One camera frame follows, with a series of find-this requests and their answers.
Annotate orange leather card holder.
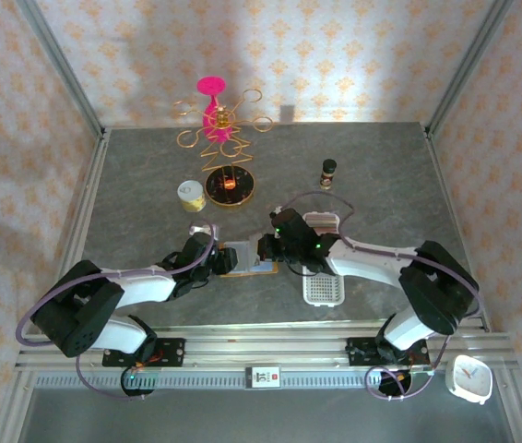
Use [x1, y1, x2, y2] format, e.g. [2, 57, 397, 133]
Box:
[220, 240, 279, 279]

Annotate white slotted plastic basket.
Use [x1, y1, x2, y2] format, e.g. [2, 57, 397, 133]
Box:
[301, 210, 346, 306]

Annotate stack of credit cards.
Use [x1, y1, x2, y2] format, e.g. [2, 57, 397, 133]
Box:
[309, 214, 339, 234]

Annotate yellow white tin can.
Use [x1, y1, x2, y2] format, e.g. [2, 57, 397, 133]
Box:
[176, 179, 208, 214]

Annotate black capped spice bottle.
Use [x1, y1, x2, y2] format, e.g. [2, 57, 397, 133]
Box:
[319, 158, 338, 190]

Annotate white label tag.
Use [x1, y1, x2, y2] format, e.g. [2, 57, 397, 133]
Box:
[244, 365, 282, 391]

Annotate pink wine glass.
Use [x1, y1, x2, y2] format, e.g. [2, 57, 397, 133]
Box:
[196, 76, 235, 143]

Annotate white alarm clock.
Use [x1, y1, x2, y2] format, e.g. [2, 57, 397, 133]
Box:
[445, 353, 494, 406]

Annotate purple cable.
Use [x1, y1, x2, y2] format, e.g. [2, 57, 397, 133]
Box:
[15, 223, 220, 401]
[279, 191, 481, 401]

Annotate gold wire glass rack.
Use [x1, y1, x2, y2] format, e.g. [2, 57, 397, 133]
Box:
[172, 87, 275, 209]

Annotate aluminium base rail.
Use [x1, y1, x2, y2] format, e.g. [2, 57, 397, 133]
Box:
[14, 322, 520, 373]

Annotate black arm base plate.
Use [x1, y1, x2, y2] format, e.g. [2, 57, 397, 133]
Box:
[101, 337, 186, 369]
[346, 336, 433, 369]

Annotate slotted grey cable tray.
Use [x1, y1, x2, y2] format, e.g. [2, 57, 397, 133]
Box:
[30, 371, 451, 391]

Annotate aluminium table side rail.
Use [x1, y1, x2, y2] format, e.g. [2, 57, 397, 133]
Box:
[424, 127, 492, 331]
[39, 127, 111, 334]

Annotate black round cable grommet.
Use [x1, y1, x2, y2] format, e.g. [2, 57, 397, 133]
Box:
[120, 366, 156, 398]
[378, 368, 414, 399]

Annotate aluminium frame post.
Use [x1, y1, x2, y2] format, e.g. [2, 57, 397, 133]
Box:
[14, 0, 108, 139]
[424, 0, 516, 138]

